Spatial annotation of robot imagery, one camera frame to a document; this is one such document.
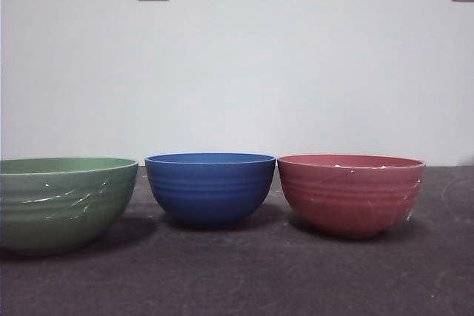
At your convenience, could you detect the red ribbed bowl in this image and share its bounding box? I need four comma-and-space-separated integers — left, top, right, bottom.
277, 153, 427, 240

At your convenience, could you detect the green ribbed bowl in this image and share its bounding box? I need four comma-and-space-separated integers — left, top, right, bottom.
0, 156, 139, 257

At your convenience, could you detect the blue ribbed bowl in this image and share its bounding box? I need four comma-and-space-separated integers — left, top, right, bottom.
144, 152, 277, 230

